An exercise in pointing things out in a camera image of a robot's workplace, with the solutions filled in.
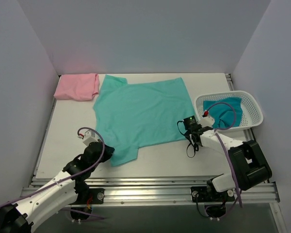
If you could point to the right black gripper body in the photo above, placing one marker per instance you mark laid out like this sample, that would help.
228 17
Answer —
192 137

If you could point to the dark teal t shirt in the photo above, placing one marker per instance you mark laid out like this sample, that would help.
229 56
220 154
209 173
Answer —
226 112

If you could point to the mint green t shirt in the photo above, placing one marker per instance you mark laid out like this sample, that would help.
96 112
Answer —
133 116

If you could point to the white perforated plastic basket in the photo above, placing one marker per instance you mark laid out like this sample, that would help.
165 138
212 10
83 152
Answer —
252 115

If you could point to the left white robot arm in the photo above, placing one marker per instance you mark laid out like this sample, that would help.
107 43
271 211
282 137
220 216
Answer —
26 214

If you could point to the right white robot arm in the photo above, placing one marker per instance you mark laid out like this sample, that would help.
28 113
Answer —
248 165

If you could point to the folded pink t shirt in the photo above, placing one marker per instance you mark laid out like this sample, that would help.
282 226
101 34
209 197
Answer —
78 87

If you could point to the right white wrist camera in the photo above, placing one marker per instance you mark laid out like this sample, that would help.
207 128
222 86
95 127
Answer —
206 120

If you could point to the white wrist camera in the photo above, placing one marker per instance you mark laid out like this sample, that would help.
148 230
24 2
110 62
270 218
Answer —
206 120
88 137

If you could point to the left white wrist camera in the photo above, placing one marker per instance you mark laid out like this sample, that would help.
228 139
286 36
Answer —
88 137

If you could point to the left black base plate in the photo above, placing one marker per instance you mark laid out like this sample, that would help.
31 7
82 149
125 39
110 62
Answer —
90 196

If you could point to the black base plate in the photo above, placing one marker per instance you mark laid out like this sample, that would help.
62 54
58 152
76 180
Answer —
90 196
204 194

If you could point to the aluminium rail frame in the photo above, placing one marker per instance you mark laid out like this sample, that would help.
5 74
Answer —
161 175

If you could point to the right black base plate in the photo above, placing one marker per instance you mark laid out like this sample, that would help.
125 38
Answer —
204 194

